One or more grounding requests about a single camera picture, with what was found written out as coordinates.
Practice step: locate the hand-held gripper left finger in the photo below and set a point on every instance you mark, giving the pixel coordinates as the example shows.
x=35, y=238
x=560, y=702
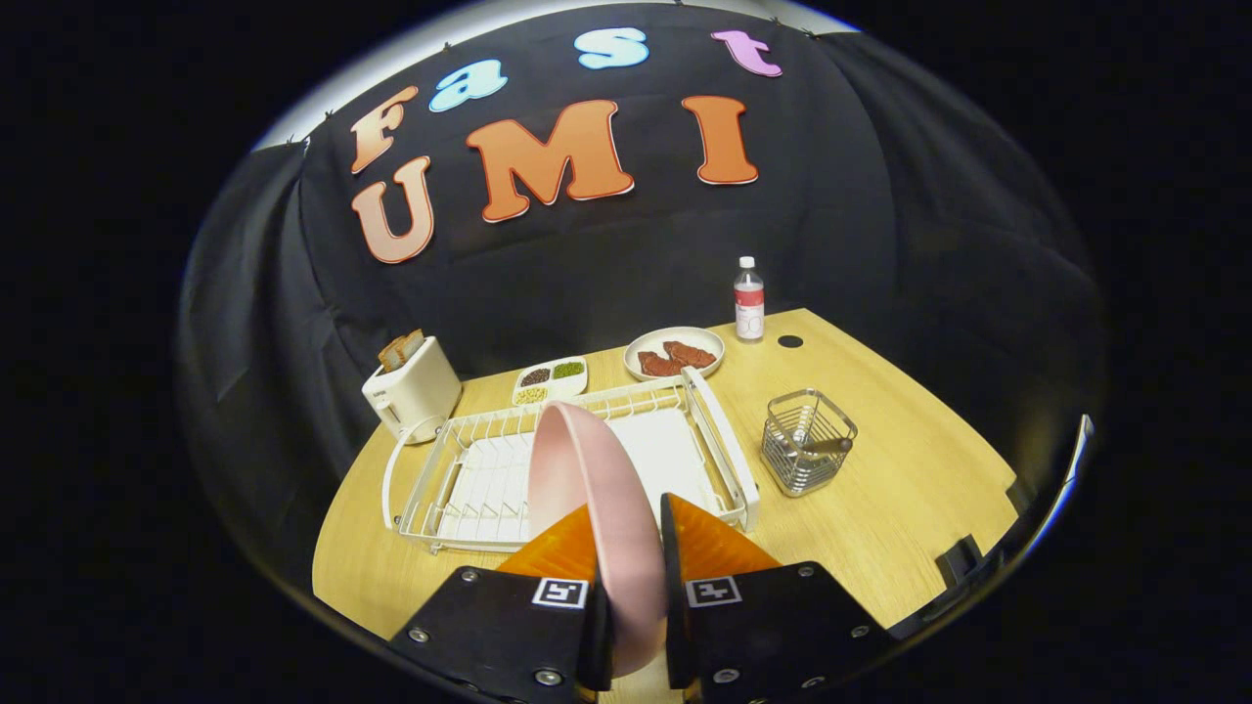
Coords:
x=599, y=636

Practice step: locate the white toaster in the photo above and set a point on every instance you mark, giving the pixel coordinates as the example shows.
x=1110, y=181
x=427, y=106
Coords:
x=416, y=391

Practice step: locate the white sectioned bean dish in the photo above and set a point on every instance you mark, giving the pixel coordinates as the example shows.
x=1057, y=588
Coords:
x=550, y=381

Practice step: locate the red meat piece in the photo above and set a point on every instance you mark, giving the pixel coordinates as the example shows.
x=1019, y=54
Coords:
x=691, y=354
x=660, y=365

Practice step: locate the clear plastic water bottle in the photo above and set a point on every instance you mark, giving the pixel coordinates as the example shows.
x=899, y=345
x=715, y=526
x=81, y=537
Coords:
x=749, y=313

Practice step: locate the toasted bread slice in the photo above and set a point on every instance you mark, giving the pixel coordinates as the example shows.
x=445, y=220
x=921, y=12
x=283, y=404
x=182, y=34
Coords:
x=392, y=354
x=413, y=344

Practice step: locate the black table clamp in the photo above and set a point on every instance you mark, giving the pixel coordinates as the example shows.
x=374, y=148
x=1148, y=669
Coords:
x=963, y=562

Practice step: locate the white round plate with meat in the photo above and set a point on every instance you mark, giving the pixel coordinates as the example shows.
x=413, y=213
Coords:
x=646, y=342

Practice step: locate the pink plate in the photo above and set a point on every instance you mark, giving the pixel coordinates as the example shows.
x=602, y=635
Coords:
x=597, y=469

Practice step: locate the metal spoon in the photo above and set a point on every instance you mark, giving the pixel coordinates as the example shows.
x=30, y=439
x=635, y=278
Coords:
x=827, y=447

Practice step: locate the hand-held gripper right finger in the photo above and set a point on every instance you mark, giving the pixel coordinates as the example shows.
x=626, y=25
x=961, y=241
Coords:
x=675, y=626

